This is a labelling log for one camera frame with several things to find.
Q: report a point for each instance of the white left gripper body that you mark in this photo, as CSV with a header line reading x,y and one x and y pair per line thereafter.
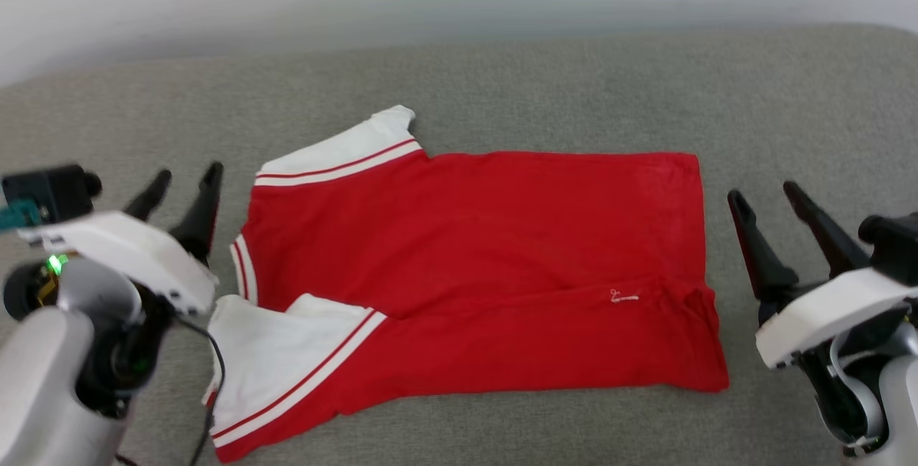
x,y
129,251

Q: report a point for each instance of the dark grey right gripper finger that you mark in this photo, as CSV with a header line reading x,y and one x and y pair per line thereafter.
x,y
766,265
835,244

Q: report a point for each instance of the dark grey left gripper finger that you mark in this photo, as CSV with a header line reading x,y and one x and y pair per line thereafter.
x,y
202,222
149,201

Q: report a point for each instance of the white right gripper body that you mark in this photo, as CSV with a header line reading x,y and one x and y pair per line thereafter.
x,y
825,315

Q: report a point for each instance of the red and white t-shirt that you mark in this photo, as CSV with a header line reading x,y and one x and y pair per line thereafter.
x,y
488,251

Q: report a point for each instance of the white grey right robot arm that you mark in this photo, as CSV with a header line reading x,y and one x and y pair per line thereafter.
x,y
900,394

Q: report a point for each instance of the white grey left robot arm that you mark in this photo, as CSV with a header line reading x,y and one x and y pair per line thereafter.
x,y
36,387

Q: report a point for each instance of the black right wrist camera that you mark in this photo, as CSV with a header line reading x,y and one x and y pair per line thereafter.
x,y
893,247

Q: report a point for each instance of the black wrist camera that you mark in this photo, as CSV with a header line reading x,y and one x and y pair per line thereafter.
x,y
893,247
61,190

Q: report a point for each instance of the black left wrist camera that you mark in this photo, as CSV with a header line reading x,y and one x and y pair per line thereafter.
x,y
61,190

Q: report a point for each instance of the teal left camera connector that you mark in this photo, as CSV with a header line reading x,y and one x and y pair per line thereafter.
x,y
18,214

